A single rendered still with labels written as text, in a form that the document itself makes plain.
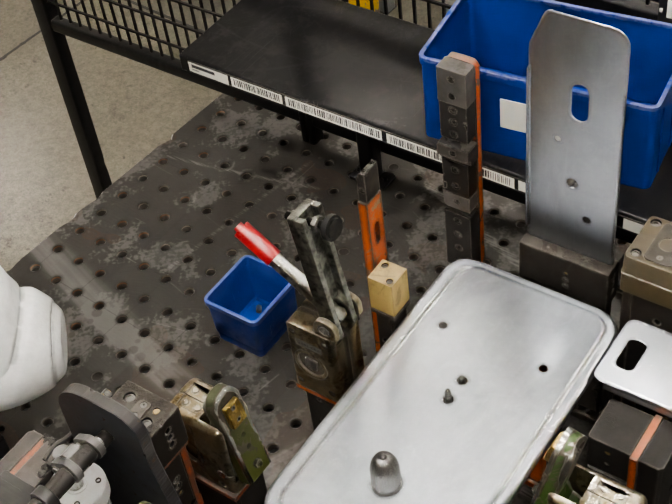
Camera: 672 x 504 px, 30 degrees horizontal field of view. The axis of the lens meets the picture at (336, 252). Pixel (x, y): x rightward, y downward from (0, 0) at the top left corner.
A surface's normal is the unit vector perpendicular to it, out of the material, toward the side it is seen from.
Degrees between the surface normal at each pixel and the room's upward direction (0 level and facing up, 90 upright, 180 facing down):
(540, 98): 90
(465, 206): 90
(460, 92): 90
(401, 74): 0
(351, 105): 0
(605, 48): 90
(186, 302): 0
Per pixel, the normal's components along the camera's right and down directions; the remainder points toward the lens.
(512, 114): -0.45, 0.67
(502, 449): -0.11, -0.69
